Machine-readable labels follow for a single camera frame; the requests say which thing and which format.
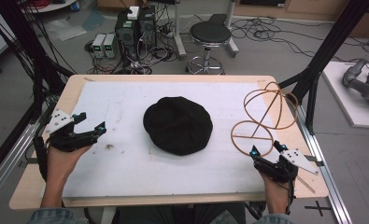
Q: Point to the white metal stand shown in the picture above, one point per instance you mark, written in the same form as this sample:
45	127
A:
179	34

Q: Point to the white table mat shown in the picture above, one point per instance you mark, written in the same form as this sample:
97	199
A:
126	168

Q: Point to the black frame pole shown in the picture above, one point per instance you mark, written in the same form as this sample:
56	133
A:
331	43
26	40

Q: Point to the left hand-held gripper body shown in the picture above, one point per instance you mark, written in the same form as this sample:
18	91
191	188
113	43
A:
63	141

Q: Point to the aluminium rail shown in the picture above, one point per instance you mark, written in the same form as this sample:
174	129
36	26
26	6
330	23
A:
323	174
9	161

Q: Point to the black hat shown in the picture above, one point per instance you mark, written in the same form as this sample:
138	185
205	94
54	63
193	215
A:
177	126

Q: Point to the thin wooden stick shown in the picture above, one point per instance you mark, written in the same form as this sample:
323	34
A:
306	184

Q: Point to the white board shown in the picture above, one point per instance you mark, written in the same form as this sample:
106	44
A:
344	102

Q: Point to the person's right hand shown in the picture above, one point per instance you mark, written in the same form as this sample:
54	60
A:
277	190

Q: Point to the white table leg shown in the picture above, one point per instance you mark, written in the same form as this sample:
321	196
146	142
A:
109	215

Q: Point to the person's left hand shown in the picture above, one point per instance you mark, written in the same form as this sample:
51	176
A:
59	165

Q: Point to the white round table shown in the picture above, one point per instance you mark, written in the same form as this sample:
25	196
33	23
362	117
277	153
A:
51	5

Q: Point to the black computer tower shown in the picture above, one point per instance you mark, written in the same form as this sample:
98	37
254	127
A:
147	26
126	34

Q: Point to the clear plastic sheet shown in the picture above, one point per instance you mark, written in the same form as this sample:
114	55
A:
65	29

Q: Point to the black round stool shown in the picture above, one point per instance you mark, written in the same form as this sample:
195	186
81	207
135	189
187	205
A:
210	32

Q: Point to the grey power supply unit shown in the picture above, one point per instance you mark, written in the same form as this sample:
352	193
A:
110	45
98	46

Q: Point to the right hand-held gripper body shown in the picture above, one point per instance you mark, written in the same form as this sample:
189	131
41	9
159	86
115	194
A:
278	171

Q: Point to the small white box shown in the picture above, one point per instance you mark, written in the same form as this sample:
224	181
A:
133	12

